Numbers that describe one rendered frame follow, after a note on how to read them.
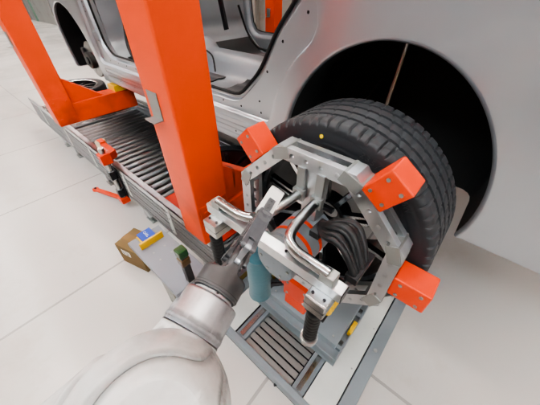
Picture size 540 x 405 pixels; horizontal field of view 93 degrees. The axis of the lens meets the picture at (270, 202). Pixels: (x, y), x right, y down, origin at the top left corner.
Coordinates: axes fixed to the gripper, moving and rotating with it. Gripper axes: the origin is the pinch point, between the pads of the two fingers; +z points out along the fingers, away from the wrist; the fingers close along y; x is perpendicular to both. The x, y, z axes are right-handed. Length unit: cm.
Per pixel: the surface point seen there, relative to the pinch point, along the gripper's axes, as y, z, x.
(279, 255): 10.3, -3.4, 9.2
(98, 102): 167, 96, -158
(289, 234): 7.1, 0.9, 8.4
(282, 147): 6.2, 20.7, -4.0
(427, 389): 65, 9, 116
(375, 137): -7.9, 27.3, 12.4
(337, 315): 70, 17, 65
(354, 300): 25.9, 6.0, 41.3
